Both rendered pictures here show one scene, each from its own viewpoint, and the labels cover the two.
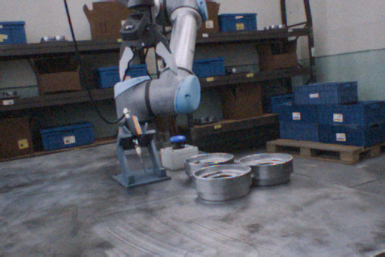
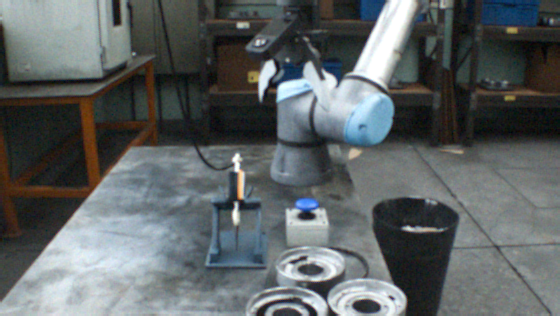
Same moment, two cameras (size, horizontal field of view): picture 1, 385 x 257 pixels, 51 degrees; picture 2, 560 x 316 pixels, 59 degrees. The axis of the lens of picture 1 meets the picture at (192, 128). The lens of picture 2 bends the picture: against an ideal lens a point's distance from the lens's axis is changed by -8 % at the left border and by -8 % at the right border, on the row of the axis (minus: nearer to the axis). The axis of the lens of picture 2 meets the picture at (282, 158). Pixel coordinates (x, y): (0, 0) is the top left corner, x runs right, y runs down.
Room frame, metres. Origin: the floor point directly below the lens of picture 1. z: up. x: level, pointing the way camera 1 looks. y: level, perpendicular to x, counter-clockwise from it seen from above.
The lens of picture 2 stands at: (0.18, -0.28, 1.23)
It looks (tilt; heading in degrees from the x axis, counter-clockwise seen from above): 18 degrees down; 24
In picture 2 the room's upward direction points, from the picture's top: straight up
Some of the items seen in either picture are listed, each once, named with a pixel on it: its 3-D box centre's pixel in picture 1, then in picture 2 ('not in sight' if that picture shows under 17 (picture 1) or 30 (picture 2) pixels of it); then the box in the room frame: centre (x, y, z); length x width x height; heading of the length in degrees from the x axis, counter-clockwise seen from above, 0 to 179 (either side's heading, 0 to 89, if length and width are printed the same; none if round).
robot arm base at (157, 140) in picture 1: (137, 134); (302, 155); (1.30, 0.18, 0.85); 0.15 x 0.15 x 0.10
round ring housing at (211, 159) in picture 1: (209, 167); (310, 274); (0.84, -0.03, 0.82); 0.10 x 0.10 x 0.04
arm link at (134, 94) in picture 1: (135, 98); (305, 107); (1.30, 0.17, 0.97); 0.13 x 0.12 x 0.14; 75
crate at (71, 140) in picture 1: (66, 135); (308, 73); (4.21, 1.32, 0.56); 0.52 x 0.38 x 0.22; 112
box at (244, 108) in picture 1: (240, 101); (552, 65); (5.13, -0.64, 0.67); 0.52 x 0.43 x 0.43; 115
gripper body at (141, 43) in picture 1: (144, 25); (299, 31); (1.08, 0.09, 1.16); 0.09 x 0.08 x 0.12; 167
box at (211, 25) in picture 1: (193, 20); not in sight; (4.90, -0.16, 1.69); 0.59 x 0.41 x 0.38; 120
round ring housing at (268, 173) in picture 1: (265, 169); (366, 311); (0.77, -0.13, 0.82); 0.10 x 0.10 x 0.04
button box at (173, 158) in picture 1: (178, 155); (306, 225); (0.99, 0.04, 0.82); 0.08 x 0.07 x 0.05; 25
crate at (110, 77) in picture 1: (119, 77); (388, 7); (4.49, 0.73, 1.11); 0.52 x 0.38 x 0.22; 115
